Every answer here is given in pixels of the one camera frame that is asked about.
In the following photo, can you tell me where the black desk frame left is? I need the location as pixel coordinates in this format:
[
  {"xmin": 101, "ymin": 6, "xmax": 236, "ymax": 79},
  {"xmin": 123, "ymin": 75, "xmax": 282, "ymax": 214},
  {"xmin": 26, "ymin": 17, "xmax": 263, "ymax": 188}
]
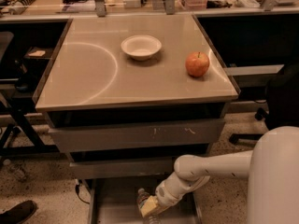
[{"xmin": 0, "ymin": 84, "xmax": 59, "ymax": 158}]

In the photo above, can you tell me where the grey drawer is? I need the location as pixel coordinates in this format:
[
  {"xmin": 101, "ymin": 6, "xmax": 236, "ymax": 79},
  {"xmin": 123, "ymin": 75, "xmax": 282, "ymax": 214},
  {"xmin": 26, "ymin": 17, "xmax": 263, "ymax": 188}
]
[
  {"xmin": 49, "ymin": 119, "xmax": 225, "ymax": 153},
  {"xmin": 70, "ymin": 157, "xmax": 175, "ymax": 179}
]

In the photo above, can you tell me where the dark shoe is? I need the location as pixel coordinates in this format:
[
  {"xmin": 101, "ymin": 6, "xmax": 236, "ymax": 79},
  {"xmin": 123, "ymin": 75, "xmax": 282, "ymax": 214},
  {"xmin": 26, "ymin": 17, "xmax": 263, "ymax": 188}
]
[{"xmin": 0, "ymin": 200, "xmax": 36, "ymax": 224}]

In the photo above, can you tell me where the open bottom drawer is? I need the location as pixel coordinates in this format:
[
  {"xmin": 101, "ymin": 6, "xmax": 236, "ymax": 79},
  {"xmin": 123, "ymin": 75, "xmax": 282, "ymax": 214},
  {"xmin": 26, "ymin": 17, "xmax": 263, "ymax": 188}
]
[{"xmin": 87, "ymin": 175, "xmax": 203, "ymax": 224}]

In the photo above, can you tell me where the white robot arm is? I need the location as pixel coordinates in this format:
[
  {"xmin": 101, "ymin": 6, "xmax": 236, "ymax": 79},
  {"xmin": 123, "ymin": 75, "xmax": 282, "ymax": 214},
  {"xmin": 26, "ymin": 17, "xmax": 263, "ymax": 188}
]
[{"xmin": 139, "ymin": 126, "xmax": 299, "ymax": 224}]

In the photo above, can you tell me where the white paper bowl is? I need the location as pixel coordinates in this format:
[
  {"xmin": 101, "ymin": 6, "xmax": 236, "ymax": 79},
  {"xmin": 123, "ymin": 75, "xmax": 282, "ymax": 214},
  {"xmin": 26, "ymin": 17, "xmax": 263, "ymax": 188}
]
[{"xmin": 121, "ymin": 35, "xmax": 162, "ymax": 61}]

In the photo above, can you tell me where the top grey drawer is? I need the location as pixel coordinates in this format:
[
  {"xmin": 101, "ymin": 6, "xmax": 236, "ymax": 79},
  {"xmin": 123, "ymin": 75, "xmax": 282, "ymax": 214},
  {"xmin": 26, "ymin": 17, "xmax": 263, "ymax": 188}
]
[{"xmin": 49, "ymin": 119, "xmax": 225, "ymax": 153}]

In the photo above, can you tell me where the red apple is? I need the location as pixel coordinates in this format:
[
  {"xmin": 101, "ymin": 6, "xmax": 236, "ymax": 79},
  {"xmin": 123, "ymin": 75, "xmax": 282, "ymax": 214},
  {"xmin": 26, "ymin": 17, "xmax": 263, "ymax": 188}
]
[{"xmin": 185, "ymin": 51, "xmax": 210, "ymax": 77}]

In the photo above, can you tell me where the black cable on floor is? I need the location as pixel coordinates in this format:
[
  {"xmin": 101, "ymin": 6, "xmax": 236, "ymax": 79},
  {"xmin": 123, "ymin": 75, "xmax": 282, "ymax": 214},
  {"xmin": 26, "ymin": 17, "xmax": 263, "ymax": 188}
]
[{"xmin": 74, "ymin": 179, "xmax": 92, "ymax": 205}]

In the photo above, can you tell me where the grey drawer cabinet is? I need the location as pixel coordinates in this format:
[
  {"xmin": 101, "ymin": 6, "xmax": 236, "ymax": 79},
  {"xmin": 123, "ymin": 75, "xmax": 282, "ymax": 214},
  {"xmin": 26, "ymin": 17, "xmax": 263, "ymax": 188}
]
[{"xmin": 32, "ymin": 13, "xmax": 241, "ymax": 224}]

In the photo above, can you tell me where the middle grey drawer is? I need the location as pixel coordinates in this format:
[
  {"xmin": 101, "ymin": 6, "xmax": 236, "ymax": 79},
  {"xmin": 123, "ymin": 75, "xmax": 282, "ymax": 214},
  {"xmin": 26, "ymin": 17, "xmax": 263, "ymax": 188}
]
[{"xmin": 70, "ymin": 157, "xmax": 175, "ymax": 179}]

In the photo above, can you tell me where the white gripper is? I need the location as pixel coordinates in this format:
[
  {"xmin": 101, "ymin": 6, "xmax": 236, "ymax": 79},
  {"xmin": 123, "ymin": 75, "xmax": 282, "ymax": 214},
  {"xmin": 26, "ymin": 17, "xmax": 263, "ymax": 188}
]
[{"xmin": 140, "ymin": 186, "xmax": 175, "ymax": 217}]

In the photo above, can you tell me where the clear plastic water bottle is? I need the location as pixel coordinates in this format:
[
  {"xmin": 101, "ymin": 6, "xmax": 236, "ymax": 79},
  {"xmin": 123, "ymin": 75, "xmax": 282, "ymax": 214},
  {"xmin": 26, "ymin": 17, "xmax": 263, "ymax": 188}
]
[{"xmin": 136, "ymin": 188, "xmax": 162, "ymax": 224}]

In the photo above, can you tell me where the black office chair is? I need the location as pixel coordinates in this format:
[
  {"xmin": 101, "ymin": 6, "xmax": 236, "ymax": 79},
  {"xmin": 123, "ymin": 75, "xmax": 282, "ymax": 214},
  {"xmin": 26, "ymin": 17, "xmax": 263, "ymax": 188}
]
[{"xmin": 228, "ymin": 59, "xmax": 299, "ymax": 147}]

